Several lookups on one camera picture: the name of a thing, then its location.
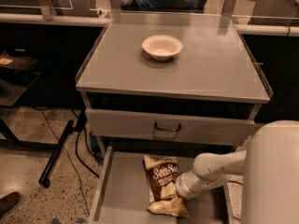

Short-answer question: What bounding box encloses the dark box with label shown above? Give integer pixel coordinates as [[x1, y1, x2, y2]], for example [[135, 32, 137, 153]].
[[0, 51, 37, 73]]

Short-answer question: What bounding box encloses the black metal stand leg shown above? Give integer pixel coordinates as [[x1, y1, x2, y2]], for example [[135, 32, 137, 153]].
[[38, 120, 73, 189]]

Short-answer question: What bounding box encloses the open grey middle drawer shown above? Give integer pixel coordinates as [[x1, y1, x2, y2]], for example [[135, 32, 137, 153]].
[[88, 146, 234, 224]]

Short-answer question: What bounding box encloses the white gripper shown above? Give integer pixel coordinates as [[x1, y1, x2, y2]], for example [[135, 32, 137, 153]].
[[160, 171, 200, 200]]

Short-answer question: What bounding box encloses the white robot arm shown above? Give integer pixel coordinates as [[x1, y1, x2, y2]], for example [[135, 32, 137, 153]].
[[175, 120, 299, 224]]

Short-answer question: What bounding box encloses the black side table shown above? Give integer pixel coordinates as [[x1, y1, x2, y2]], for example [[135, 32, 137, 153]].
[[0, 72, 40, 107]]

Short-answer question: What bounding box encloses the black drawer handle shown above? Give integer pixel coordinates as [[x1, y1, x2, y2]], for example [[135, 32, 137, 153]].
[[154, 122, 181, 133]]

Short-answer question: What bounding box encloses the white paper bowl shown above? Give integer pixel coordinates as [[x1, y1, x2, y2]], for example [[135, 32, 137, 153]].
[[142, 35, 183, 61]]

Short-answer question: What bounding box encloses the grey top drawer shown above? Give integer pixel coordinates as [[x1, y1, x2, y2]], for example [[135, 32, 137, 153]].
[[86, 108, 254, 146]]

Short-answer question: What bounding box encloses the black floor cable left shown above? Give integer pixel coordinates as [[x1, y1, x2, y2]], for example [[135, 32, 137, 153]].
[[32, 105, 101, 217]]

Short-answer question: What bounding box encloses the dark shoe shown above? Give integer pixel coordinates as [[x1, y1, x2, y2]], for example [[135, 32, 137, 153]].
[[0, 191, 21, 218]]

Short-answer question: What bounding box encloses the brown sea salt chip bag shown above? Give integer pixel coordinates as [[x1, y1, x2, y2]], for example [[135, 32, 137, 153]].
[[143, 155, 189, 217]]

